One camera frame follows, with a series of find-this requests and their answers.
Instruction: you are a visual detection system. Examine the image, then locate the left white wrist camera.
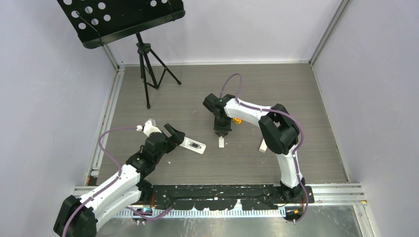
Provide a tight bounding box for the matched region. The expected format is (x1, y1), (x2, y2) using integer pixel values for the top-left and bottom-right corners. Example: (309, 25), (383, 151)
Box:
(136, 118), (162, 137)

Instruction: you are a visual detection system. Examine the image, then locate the orange yellow toy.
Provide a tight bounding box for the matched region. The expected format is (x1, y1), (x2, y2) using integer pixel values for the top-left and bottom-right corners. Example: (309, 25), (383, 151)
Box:
(232, 118), (242, 124)

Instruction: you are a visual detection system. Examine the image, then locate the small white battery cover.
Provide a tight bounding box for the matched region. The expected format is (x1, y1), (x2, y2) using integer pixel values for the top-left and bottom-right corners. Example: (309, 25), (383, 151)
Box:
(218, 136), (225, 148)

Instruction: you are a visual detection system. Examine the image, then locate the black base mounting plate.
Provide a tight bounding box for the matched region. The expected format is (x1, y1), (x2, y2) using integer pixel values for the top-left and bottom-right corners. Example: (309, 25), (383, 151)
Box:
(135, 184), (315, 211)

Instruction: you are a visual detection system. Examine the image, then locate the black music stand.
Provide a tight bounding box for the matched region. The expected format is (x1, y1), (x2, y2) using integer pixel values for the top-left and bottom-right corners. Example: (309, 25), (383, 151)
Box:
(57, 0), (186, 90)

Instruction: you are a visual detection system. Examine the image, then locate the white air conditioner remote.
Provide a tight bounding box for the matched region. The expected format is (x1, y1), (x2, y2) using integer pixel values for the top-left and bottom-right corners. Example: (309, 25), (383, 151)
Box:
(179, 137), (207, 155)

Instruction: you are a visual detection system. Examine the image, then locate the long white remote control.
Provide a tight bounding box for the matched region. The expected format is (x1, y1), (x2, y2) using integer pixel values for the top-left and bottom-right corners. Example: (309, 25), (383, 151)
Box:
(258, 139), (267, 153)

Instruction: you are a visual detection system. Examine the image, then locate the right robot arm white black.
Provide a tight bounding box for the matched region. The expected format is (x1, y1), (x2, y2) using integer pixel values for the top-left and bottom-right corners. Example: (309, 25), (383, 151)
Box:
(203, 94), (304, 203)

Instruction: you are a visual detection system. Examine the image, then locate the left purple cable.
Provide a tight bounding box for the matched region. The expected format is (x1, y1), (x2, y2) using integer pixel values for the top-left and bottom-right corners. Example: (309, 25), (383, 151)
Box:
(61, 126), (176, 237)

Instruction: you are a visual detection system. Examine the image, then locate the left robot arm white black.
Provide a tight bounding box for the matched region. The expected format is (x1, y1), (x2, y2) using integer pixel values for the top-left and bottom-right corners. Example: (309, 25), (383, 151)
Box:
(53, 119), (185, 237)

